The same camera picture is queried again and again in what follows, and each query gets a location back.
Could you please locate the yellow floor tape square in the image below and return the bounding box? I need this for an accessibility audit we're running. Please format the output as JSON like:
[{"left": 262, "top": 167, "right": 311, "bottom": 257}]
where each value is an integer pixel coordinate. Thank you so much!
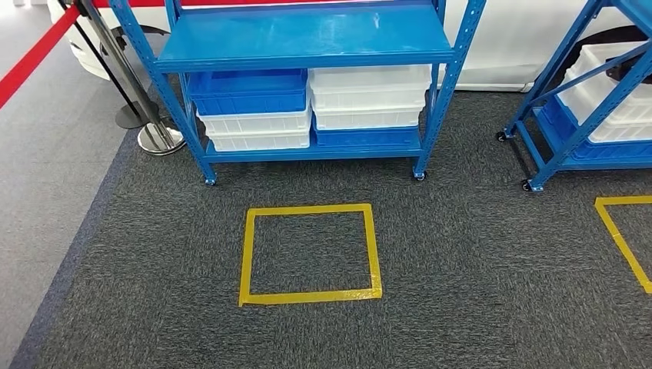
[{"left": 238, "top": 203, "right": 384, "bottom": 308}]

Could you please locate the white car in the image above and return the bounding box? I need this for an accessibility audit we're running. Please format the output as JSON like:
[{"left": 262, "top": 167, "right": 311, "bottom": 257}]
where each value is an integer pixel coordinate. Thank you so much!
[{"left": 46, "top": 0, "right": 652, "bottom": 94}]

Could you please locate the blue rack on casters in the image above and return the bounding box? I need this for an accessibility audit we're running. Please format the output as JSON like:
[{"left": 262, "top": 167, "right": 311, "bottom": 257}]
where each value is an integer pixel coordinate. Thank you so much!
[{"left": 496, "top": 0, "right": 652, "bottom": 194}]

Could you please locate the black stanchion post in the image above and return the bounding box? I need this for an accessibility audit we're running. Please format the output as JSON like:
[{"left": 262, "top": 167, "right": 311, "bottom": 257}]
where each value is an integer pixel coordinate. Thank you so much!
[{"left": 55, "top": 0, "right": 155, "bottom": 131}]

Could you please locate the red barrier belt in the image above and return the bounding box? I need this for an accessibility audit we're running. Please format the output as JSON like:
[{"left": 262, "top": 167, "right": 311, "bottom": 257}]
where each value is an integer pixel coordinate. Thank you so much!
[{"left": 0, "top": 0, "right": 393, "bottom": 111}]

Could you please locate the chrome stanchion post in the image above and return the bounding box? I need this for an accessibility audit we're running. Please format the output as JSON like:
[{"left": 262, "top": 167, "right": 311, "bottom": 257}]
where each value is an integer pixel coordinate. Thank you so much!
[{"left": 75, "top": 0, "right": 171, "bottom": 141}]

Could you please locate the blue metal shelf rack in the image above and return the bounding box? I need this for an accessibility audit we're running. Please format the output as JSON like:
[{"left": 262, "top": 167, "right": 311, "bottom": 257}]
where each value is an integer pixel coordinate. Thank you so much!
[{"left": 108, "top": 0, "right": 487, "bottom": 187}]

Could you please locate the black curved trim part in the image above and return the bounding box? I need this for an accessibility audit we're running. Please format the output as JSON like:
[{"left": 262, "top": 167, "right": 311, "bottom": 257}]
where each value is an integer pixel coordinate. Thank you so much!
[{"left": 604, "top": 53, "right": 652, "bottom": 85}]

